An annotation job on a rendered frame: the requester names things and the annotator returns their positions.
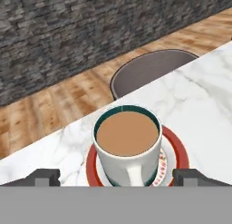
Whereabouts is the red rimmed white saucer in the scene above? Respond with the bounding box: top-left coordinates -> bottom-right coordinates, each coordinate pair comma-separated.
85,124 -> 190,188

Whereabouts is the white cup of tea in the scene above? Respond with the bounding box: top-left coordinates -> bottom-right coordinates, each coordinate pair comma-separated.
92,104 -> 164,188

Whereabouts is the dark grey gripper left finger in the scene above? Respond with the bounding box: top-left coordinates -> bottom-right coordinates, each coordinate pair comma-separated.
2,168 -> 62,188

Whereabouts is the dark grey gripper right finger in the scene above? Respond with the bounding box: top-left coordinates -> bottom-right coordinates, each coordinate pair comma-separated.
172,168 -> 231,188

